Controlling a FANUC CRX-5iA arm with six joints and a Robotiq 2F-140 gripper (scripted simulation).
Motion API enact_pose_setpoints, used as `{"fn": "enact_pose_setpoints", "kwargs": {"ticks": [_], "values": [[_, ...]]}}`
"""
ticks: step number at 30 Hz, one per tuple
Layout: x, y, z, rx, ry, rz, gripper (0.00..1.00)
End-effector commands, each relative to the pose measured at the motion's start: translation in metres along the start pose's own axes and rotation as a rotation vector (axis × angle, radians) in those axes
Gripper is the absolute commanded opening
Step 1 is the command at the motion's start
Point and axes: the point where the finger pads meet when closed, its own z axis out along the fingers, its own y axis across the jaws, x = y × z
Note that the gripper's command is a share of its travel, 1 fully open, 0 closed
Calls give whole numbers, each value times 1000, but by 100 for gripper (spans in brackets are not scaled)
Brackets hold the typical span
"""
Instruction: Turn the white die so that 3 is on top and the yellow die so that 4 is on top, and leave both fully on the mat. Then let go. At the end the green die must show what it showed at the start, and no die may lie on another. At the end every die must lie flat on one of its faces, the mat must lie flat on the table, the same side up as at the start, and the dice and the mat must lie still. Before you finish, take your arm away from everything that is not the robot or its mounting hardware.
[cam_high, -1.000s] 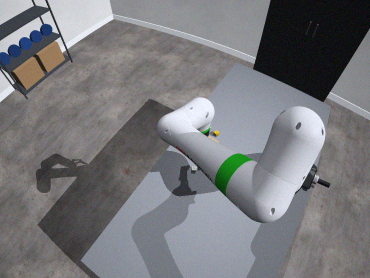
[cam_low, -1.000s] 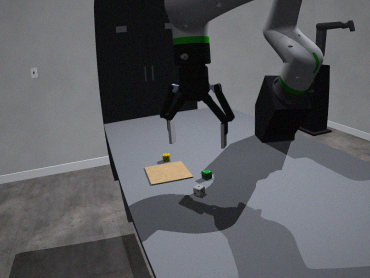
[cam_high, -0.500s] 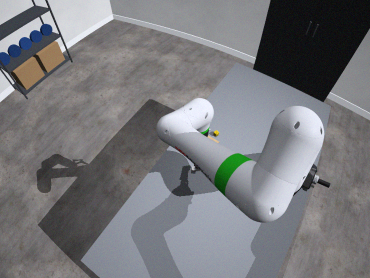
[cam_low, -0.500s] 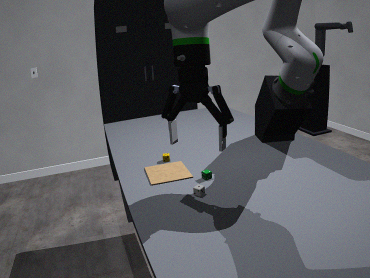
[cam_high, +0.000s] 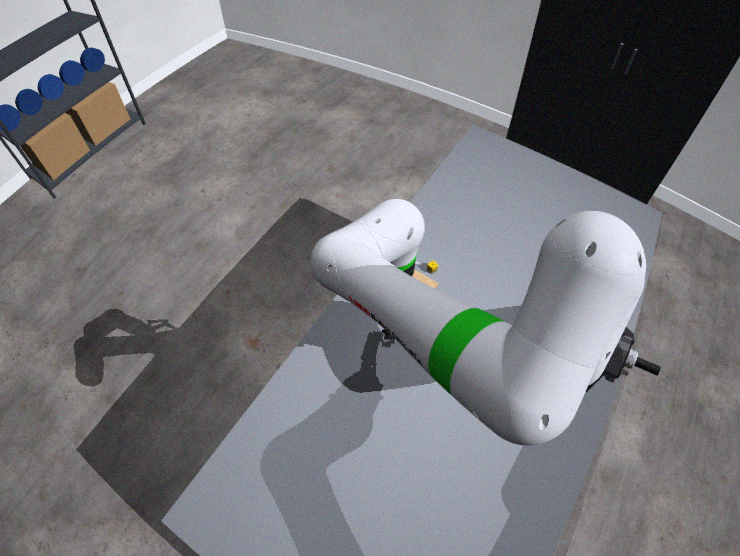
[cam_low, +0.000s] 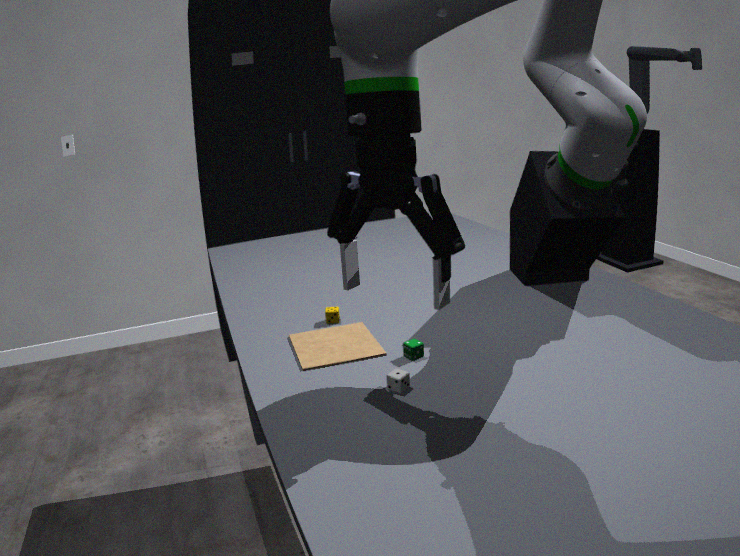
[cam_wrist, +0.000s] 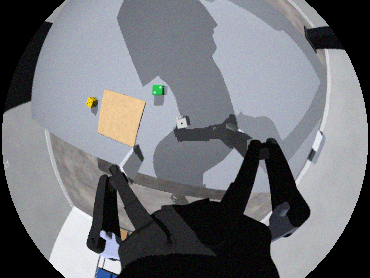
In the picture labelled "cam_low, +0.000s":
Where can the white die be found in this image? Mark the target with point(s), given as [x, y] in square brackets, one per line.
[398, 380]

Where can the yellow die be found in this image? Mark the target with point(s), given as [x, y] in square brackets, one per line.
[332, 315]

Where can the tan square mat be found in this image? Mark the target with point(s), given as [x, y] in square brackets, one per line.
[335, 345]

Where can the green die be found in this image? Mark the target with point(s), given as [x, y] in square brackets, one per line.
[413, 349]

